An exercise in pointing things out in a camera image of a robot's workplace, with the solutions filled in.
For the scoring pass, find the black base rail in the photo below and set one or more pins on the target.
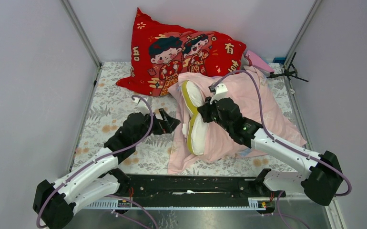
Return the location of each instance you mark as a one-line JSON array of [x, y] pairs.
[[191, 191]]

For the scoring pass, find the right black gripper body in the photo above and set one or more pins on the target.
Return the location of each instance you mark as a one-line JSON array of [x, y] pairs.
[[211, 113]]

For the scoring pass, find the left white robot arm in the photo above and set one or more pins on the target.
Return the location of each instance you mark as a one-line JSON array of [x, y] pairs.
[[56, 203]]

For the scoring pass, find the white pillow yellow trim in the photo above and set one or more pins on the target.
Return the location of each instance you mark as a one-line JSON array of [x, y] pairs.
[[196, 128]]

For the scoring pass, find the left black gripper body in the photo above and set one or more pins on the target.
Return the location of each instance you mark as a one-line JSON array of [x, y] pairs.
[[160, 127]]

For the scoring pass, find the pink pillowcase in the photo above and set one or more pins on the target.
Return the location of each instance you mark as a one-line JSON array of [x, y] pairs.
[[251, 92]]

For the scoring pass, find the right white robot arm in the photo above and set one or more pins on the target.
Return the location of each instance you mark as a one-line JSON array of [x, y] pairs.
[[316, 175]]

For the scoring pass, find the pink cloth at back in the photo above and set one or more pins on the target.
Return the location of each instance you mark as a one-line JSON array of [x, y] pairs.
[[257, 62]]

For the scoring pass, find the red cartoon print pillow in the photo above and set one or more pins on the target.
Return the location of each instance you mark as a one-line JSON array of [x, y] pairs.
[[160, 52]]

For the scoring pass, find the black tripod stand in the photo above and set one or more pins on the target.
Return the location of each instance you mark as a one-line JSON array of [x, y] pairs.
[[288, 72]]

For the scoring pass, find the blue object at corner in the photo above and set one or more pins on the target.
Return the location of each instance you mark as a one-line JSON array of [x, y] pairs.
[[280, 60]]

